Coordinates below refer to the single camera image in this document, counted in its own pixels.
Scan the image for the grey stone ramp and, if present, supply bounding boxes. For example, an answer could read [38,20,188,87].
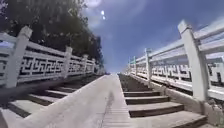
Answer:
[9,73,135,128]

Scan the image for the grey stone steps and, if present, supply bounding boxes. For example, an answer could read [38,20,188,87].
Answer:
[117,73,224,128]
[0,73,107,128]

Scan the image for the row of trees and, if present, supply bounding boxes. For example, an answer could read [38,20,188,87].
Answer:
[0,0,105,66]

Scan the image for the white carved stone railing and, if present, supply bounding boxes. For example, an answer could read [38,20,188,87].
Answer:
[0,25,105,89]
[122,19,224,102]

